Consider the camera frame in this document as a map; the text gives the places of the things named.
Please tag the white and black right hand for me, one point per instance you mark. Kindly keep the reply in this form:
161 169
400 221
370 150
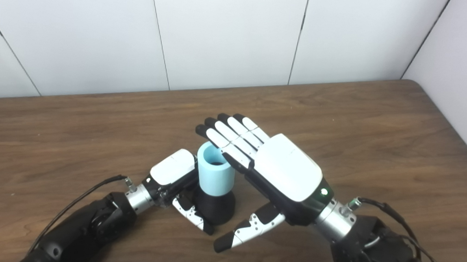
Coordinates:
287 168

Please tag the white and black left hand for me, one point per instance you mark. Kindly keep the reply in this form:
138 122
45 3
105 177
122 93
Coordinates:
172 167

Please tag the light blue cylinder cup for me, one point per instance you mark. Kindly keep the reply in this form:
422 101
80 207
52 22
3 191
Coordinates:
215 179

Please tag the black flared nozzle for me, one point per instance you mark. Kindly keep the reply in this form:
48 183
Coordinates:
218 209

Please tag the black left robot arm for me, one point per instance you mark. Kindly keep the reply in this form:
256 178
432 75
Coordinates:
83 230

